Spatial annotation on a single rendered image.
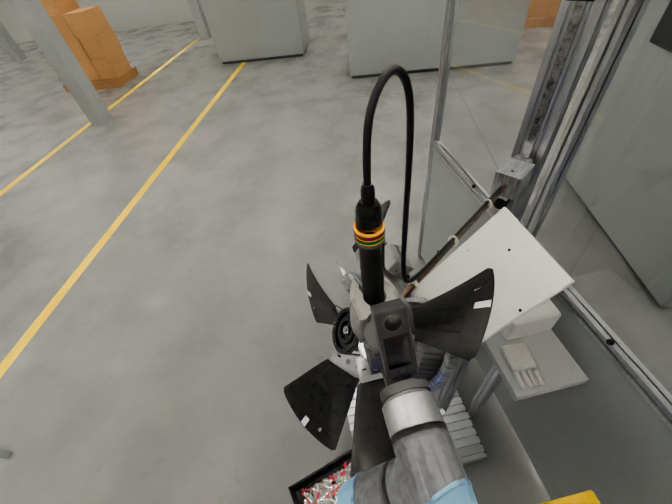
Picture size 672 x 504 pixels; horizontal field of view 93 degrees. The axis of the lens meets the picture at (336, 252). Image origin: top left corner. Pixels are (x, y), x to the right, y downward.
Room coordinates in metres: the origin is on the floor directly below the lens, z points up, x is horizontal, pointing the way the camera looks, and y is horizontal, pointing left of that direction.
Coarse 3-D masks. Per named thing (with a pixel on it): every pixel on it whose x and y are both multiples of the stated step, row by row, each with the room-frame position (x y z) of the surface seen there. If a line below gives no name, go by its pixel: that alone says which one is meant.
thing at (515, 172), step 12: (516, 156) 0.76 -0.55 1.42; (504, 168) 0.72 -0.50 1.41; (516, 168) 0.71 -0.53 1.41; (528, 168) 0.70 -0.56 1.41; (504, 180) 0.69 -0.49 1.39; (516, 180) 0.67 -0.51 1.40; (528, 180) 0.71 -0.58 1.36; (492, 192) 0.71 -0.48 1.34; (504, 192) 0.68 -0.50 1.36; (516, 192) 0.66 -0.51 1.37
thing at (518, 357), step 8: (512, 344) 0.45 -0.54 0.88; (520, 344) 0.45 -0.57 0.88; (504, 352) 0.43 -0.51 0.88; (512, 352) 0.42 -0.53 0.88; (520, 352) 0.42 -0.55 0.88; (528, 352) 0.42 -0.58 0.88; (512, 360) 0.40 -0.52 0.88; (520, 360) 0.39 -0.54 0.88; (528, 360) 0.39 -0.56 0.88; (512, 368) 0.37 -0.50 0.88; (520, 368) 0.37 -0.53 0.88; (528, 368) 0.37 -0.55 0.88; (536, 368) 0.36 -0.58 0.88; (520, 376) 0.35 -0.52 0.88; (528, 376) 0.35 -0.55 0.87; (536, 376) 0.34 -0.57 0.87; (520, 384) 0.32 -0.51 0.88; (528, 384) 0.32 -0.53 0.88; (536, 384) 0.32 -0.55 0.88; (544, 384) 0.31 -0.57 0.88
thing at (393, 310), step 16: (384, 304) 0.23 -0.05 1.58; (400, 304) 0.23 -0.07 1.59; (384, 320) 0.21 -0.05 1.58; (400, 320) 0.21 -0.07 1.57; (384, 336) 0.20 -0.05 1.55; (400, 336) 0.20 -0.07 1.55; (384, 352) 0.19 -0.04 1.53; (400, 352) 0.19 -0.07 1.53; (384, 368) 0.19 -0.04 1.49; (400, 368) 0.18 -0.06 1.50; (416, 368) 0.18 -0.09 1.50
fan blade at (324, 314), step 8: (312, 272) 0.68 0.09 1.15; (312, 280) 0.66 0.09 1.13; (312, 288) 0.66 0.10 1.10; (320, 288) 0.60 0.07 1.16; (312, 296) 0.65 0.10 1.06; (320, 296) 0.60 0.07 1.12; (312, 304) 0.65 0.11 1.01; (320, 304) 0.60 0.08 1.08; (328, 304) 0.55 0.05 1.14; (312, 312) 0.65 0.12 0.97; (320, 312) 0.61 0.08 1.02; (328, 312) 0.56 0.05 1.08; (336, 312) 0.52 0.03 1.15; (320, 320) 0.60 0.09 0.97; (328, 320) 0.57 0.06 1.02
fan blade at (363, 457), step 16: (368, 384) 0.28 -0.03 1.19; (384, 384) 0.28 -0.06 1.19; (368, 400) 0.25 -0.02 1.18; (368, 416) 0.22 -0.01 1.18; (368, 432) 0.19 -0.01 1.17; (384, 432) 0.18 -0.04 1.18; (352, 448) 0.17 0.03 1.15; (368, 448) 0.16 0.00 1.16; (384, 448) 0.15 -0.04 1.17; (352, 464) 0.14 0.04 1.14; (368, 464) 0.13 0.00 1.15
